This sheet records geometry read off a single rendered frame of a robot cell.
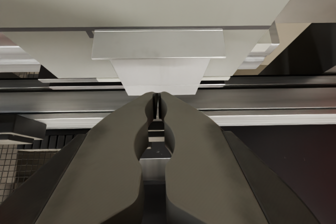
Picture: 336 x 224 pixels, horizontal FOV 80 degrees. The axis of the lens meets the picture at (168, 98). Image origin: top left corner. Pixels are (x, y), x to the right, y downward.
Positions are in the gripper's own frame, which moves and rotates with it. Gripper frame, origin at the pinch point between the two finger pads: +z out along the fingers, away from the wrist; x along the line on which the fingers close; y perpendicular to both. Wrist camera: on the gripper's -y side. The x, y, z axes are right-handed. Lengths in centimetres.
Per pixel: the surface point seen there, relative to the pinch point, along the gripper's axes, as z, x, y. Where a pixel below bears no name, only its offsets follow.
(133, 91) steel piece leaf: 10.8, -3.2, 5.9
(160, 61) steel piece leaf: 6.2, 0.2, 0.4
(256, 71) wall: 201, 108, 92
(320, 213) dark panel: 23, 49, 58
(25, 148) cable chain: 31, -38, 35
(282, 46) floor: 184, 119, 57
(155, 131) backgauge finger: 20.4, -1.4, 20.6
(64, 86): 10.3, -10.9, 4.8
